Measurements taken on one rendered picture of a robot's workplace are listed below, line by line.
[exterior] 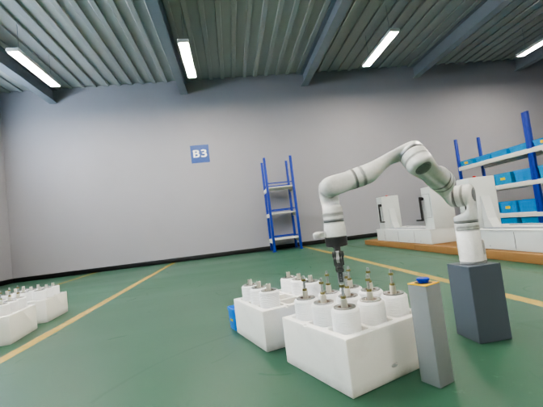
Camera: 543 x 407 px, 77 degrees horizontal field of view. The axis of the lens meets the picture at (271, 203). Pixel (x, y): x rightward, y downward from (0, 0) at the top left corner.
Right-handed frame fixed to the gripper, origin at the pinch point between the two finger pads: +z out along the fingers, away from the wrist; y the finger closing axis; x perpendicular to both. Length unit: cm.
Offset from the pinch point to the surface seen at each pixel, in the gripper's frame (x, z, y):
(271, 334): 35, 28, 31
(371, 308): -8.7, 11.6, 3.0
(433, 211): -107, -13, 342
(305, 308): 15.7, 12.7, 12.7
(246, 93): 189, -324, 619
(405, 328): -19.1, 20.1, 6.6
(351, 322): -1.6, 13.9, -4.5
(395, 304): -17.4, 13.1, 10.9
